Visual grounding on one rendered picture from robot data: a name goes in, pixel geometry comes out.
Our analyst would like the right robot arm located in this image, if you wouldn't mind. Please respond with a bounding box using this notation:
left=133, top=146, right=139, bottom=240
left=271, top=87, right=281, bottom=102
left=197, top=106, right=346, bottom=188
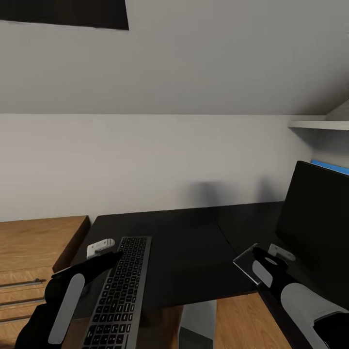
left=252, top=244, right=349, bottom=349

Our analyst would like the mouse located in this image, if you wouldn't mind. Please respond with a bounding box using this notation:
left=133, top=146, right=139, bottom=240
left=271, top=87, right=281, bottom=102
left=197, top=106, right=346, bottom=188
left=81, top=284, right=90, bottom=297

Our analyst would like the notebook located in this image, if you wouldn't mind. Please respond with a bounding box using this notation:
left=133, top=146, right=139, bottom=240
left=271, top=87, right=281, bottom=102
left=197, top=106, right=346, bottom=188
left=233, top=244, right=268, bottom=284

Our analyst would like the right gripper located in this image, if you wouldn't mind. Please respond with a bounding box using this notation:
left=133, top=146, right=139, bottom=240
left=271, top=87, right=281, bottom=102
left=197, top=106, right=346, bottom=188
left=253, top=247, right=288, bottom=272

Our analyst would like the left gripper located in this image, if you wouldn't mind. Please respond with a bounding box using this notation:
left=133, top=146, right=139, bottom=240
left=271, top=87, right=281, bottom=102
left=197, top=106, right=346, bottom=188
left=83, top=251, right=124, bottom=279

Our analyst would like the keyboard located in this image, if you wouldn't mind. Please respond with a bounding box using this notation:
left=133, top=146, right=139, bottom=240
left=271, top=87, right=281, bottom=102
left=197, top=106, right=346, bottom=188
left=79, top=237, right=152, bottom=349

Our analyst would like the monitor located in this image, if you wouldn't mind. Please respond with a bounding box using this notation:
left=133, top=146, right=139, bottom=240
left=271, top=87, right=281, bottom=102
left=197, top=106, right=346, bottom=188
left=275, top=160, right=349, bottom=311

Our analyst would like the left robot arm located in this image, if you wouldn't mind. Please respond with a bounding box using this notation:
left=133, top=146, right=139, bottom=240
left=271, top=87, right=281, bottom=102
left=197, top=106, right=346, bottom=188
left=14, top=238, right=124, bottom=349

